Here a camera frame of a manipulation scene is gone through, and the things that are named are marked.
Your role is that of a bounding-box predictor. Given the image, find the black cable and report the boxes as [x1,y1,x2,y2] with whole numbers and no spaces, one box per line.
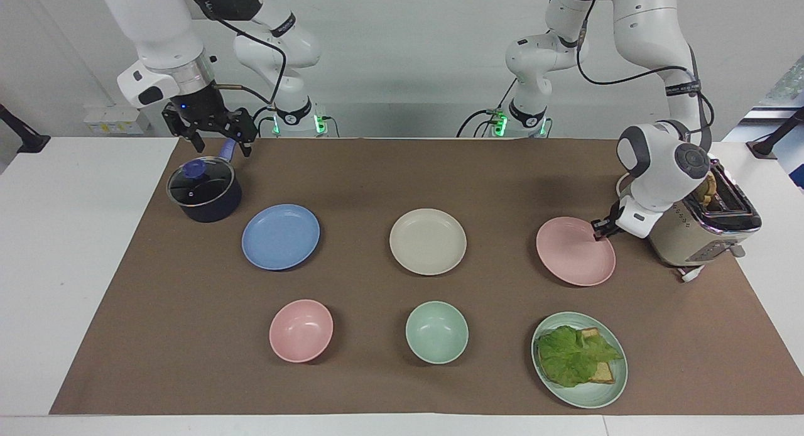
[181,0,288,107]
[456,78,519,138]
[253,105,278,138]
[575,0,717,154]

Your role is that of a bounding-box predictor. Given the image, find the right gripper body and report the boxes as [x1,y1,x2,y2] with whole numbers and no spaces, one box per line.
[177,84,230,126]

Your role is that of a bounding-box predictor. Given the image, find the pink bowl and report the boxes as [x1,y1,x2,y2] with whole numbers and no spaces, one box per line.
[269,299,334,364]

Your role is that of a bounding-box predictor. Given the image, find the bread slice in toaster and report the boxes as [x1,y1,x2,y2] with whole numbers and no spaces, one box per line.
[694,172,719,208]

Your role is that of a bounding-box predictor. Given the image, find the green plate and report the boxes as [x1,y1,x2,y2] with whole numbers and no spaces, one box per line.
[531,312,629,409]

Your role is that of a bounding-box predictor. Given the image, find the silver toaster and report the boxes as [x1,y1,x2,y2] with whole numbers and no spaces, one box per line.
[647,160,763,268]

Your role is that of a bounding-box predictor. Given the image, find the dark blue pot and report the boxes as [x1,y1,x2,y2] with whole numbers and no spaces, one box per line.
[166,139,243,224]

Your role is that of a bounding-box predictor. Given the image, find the green bowl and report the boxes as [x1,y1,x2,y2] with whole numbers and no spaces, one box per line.
[405,301,469,365]

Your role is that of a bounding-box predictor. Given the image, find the white wall socket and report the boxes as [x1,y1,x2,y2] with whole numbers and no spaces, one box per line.
[84,106,151,136]

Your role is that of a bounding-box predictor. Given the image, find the toast slice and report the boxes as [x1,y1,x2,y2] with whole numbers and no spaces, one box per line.
[579,327,617,384]

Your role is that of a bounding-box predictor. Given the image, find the glass lid with blue knob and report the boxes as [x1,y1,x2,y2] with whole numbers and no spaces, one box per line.
[166,158,235,208]

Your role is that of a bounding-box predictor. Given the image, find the beige plate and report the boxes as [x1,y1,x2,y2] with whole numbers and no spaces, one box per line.
[389,208,467,276]

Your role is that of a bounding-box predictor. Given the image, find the blue plate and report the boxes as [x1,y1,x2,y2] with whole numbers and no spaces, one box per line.
[242,204,321,271]

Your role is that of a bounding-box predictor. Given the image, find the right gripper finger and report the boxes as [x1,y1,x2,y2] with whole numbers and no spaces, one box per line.
[212,108,259,158]
[161,104,203,153]

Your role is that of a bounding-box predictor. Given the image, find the pink plate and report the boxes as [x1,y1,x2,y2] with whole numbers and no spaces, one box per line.
[536,217,617,287]

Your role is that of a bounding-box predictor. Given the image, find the green lettuce leaf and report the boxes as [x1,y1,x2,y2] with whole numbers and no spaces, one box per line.
[535,325,624,388]

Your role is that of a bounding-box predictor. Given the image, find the black stand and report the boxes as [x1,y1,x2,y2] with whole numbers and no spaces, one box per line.
[746,106,804,158]
[0,103,51,154]

